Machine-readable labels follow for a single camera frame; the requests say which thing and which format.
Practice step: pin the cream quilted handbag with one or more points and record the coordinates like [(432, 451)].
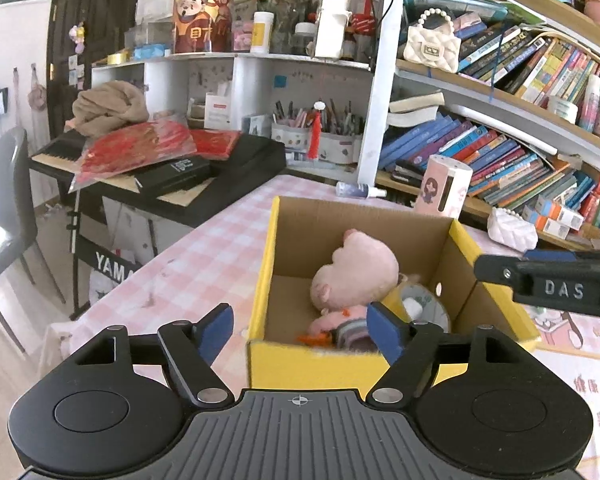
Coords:
[(431, 47)]

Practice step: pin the black long box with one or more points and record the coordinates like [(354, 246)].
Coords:
[(176, 175)]

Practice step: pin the beige folded cloth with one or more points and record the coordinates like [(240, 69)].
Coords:
[(108, 107)]

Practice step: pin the pink cylindrical box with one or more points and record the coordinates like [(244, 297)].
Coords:
[(444, 187)]

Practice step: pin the grey chair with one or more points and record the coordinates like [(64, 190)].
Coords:
[(18, 228)]

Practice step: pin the yellow cardboard box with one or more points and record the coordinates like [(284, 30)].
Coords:
[(324, 262)]

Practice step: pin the pink plush pig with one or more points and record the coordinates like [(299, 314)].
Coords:
[(362, 270)]

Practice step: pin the red fortune god canister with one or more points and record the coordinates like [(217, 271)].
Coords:
[(202, 26)]

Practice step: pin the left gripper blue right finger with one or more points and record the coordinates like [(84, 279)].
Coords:
[(408, 348)]

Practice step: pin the white shelf unit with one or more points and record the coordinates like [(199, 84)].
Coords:
[(259, 79)]

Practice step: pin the white pen holder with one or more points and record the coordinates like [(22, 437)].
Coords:
[(339, 150)]

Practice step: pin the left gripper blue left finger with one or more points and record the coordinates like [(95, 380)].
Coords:
[(191, 348)]

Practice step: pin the grey purple toy car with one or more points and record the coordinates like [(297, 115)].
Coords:
[(353, 336)]

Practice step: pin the black electronic keyboard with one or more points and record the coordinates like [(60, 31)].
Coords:
[(191, 190)]

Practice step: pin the wooden bookshelf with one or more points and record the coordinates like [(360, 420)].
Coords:
[(522, 111)]

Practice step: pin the red plastic bag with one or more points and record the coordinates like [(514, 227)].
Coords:
[(131, 148)]

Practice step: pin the small spray bottle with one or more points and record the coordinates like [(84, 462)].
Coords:
[(349, 190)]

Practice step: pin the white yellow bottle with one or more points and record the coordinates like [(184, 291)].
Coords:
[(261, 32)]

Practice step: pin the pink checked tablecloth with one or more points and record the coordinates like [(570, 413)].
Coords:
[(260, 255)]

